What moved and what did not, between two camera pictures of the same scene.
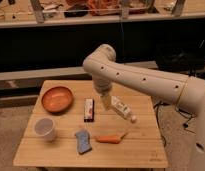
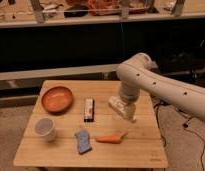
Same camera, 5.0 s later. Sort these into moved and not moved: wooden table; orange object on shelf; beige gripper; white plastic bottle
Moved: beige gripper
Not moved: wooden table; white plastic bottle; orange object on shelf
